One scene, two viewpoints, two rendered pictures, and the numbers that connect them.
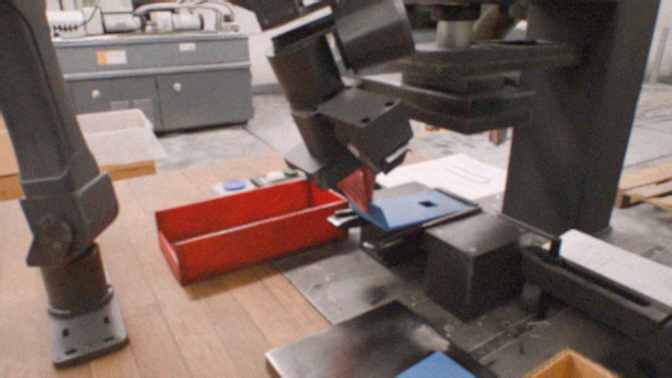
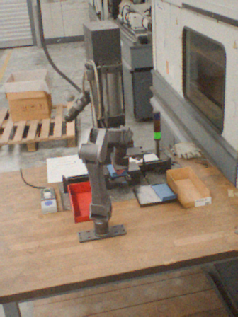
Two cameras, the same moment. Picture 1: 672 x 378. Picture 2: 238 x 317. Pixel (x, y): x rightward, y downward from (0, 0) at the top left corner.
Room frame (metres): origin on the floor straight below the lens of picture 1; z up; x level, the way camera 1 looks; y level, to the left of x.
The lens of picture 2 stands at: (-0.21, 1.59, 1.94)
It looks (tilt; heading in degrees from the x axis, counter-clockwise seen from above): 26 degrees down; 293
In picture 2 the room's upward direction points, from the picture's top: 4 degrees counter-clockwise
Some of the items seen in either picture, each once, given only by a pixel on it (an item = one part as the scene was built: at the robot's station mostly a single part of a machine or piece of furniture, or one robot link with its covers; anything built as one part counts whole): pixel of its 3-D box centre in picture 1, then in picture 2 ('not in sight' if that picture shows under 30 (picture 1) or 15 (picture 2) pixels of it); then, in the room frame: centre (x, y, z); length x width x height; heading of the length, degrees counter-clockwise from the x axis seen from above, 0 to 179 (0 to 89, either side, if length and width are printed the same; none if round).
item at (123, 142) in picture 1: (110, 163); not in sight; (2.50, 1.36, 0.40); 0.69 x 0.60 x 0.50; 29
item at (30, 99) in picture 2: not in sight; (30, 94); (2.81, -2.83, 0.40); 0.67 x 0.60 x 0.50; 115
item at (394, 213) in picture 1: (410, 199); (116, 168); (0.51, -0.08, 1.00); 0.15 x 0.07 x 0.03; 123
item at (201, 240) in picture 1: (254, 224); (83, 201); (0.59, 0.13, 0.93); 0.25 x 0.12 x 0.06; 123
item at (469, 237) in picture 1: (439, 215); (117, 168); (0.51, -0.12, 0.98); 0.20 x 0.10 x 0.01; 33
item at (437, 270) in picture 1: (436, 245); (118, 176); (0.51, -0.12, 0.94); 0.20 x 0.10 x 0.07; 33
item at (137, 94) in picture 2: not in sight; (130, 42); (2.43, -5.63, 0.49); 5.51 x 1.02 x 0.97; 120
